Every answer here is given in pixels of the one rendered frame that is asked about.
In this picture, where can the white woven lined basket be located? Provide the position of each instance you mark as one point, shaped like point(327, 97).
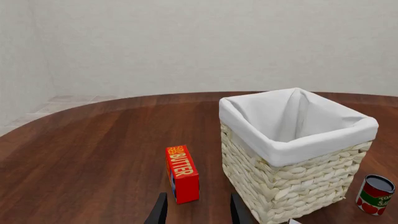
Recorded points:
point(295, 154)

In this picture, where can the tomato sauce tin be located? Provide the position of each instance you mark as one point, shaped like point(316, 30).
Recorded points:
point(374, 195)

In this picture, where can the red butter box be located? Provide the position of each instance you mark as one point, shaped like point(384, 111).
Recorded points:
point(183, 173)

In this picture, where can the white printed box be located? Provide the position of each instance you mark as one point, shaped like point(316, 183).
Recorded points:
point(293, 221)

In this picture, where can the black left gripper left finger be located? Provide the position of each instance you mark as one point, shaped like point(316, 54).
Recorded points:
point(159, 211)

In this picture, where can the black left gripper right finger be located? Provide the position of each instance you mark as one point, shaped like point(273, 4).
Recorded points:
point(238, 212)

